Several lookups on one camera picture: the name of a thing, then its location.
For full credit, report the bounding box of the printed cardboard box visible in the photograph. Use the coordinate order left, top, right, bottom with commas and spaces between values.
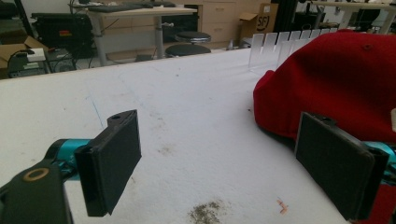
238, 3, 279, 48

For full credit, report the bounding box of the black office chair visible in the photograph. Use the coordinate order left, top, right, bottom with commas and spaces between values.
164, 31, 212, 59

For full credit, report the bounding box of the red baseball cap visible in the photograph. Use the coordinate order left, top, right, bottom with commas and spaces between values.
252, 29, 396, 224

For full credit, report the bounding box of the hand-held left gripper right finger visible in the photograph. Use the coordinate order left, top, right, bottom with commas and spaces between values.
294, 111, 396, 221

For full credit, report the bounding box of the open cardboard box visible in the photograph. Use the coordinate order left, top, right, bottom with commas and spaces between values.
0, 35, 50, 70

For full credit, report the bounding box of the black equipment case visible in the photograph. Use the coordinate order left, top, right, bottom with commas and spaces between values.
31, 12, 94, 59

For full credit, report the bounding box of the wooden drawer cabinet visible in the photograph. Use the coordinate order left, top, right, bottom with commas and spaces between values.
199, 0, 272, 49

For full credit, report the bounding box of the dark electronic device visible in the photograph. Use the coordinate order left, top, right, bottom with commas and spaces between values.
7, 50, 50, 78

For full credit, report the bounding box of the wooden desk with grey legs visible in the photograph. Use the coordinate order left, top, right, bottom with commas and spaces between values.
69, 3, 198, 67

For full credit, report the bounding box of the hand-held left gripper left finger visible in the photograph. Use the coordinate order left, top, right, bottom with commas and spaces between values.
45, 109, 143, 217

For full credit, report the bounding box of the white table with white legs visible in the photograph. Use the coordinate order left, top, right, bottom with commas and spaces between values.
311, 0, 396, 35

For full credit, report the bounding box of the white slotted rack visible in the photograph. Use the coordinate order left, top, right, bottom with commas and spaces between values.
247, 27, 339, 77

